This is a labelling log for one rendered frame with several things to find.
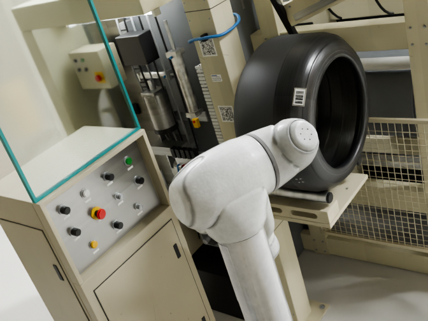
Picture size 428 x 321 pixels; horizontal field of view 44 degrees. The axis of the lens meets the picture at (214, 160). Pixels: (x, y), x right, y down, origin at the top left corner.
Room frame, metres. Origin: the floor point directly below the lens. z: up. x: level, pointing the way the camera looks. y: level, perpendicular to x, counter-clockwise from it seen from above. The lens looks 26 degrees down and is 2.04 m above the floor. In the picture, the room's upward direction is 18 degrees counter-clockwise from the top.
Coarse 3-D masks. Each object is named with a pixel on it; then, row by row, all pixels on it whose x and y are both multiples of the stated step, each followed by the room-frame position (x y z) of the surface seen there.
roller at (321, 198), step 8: (272, 192) 1.87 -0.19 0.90; (280, 192) 1.84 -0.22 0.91; (288, 192) 1.82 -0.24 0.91; (296, 192) 1.80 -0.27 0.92; (304, 192) 1.77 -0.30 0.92; (312, 192) 1.75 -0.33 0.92; (320, 192) 1.73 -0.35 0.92; (328, 192) 1.72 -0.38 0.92; (312, 200) 1.74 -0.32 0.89; (320, 200) 1.72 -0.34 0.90; (328, 200) 1.70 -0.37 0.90
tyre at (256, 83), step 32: (320, 32) 1.88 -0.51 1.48; (256, 64) 1.84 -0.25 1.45; (288, 64) 1.74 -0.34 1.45; (320, 64) 1.73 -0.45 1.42; (352, 64) 1.91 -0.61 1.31; (256, 96) 1.74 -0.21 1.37; (288, 96) 1.66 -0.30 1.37; (320, 96) 2.15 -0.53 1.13; (352, 96) 2.04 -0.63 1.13; (256, 128) 1.71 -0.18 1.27; (320, 128) 2.10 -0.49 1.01; (352, 128) 2.00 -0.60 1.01; (320, 160) 1.64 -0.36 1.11; (352, 160) 1.79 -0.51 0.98
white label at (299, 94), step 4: (296, 88) 1.66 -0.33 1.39; (300, 88) 1.65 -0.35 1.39; (296, 92) 1.65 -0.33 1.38; (300, 92) 1.65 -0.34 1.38; (304, 92) 1.64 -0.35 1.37; (296, 96) 1.65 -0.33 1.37; (300, 96) 1.64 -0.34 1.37; (304, 96) 1.63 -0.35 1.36; (296, 100) 1.64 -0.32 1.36; (300, 100) 1.63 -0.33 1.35; (304, 100) 1.63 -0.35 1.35; (292, 104) 1.64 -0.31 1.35; (296, 104) 1.63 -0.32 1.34; (300, 104) 1.63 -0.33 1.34
